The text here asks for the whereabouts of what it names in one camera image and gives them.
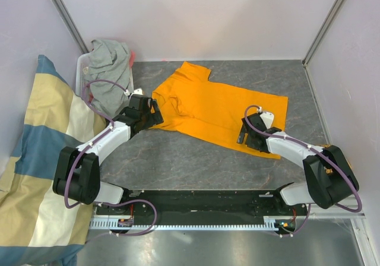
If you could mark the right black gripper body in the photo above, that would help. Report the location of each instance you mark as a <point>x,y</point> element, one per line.
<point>249,142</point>

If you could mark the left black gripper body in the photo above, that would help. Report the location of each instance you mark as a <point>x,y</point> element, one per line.
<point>151,119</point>

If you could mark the left aluminium frame post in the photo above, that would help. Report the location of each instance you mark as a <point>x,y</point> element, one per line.
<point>70,25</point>

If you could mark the blue yellow striped pillow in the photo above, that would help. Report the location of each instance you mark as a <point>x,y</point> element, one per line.
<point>36,226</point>

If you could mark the grey t shirt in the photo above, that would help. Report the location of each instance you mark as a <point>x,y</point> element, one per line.
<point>111,76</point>

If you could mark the aluminium rail profile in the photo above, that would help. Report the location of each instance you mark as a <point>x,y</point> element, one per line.
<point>336,212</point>

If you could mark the white plastic basket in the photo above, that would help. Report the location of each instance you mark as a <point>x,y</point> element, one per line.
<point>81,71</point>

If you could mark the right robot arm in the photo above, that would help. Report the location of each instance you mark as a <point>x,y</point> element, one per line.
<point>329,177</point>

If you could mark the orange t shirt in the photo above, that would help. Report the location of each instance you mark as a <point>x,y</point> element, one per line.
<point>191,104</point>

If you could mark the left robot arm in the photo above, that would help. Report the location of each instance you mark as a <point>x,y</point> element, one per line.
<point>77,176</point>

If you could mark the aluminium frame post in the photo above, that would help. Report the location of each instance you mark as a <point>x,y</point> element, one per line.
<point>323,30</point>
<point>70,25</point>

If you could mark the pink red garment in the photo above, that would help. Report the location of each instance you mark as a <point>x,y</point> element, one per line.
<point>132,58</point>

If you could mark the slotted cable duct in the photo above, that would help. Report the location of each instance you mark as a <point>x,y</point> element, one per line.
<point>116,223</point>

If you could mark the right aluminium frame post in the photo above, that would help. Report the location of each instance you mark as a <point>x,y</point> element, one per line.
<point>323,30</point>

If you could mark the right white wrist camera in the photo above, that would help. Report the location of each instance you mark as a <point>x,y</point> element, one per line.
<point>267,117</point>

